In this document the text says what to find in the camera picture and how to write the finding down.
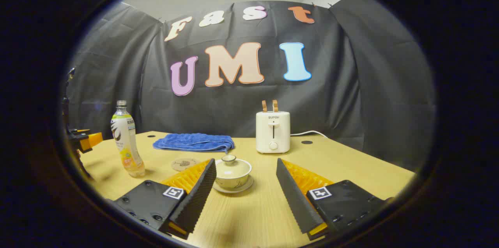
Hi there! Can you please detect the black backdrop cloth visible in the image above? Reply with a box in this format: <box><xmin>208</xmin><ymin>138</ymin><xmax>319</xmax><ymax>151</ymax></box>
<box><xmin>64</xmin><ymin>0</ymin><xmax>436</xmax><ymax>172</ymax></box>

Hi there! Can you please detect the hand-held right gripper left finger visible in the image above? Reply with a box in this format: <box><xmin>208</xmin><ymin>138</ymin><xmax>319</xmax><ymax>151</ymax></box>
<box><xmin>113</xmin><ymin>158</ymin><xmax>217</xmax><ymax>240</ymax></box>

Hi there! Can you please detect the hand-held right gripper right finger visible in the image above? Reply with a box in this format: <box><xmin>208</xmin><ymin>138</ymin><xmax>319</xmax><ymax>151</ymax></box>
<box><xmin>276</xmin><ymin>158</ymin><xmax>390</xmax><ymax>241</ymax></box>

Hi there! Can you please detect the cream ceramic saucer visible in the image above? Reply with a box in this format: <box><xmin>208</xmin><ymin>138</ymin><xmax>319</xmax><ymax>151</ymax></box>
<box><xmin>212</xmin><ymin>176</ymin><xmax>254</xmax><ymax>194</ymax></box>

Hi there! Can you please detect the round cork coaster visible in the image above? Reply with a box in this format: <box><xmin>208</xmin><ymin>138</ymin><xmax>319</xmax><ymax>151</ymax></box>
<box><xmin>171</xmin><ymin>157</ymin><xmax>201</xmax><ymax>172</ymax></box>

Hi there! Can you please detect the white toaster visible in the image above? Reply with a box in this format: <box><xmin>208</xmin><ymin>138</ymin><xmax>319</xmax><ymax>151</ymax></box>
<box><xmin>256</xmin><ymin>111</ymin><xmax>291</xmax><ymax>154</ymax></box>

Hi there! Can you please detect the folded blue towel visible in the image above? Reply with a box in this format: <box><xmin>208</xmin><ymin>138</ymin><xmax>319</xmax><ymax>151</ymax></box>
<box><xmin>152</xmin><ymin>133</ymin><xmax>235</xmax><ymax>154</ymax></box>

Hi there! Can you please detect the white labelled plastic water bottle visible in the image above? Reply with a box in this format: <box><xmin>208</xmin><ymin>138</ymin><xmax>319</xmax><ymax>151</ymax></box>
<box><xmin>111</xmin><ymin>100</ymin><xmax>146</xmax><ymax>178</ymax></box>

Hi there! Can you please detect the white power cable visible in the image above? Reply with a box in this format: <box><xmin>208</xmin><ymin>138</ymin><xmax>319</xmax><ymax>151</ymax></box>
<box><xmin>290</xmin><ymin>130</ymin><xmax>329</xmax><ymax>138</ymax></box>

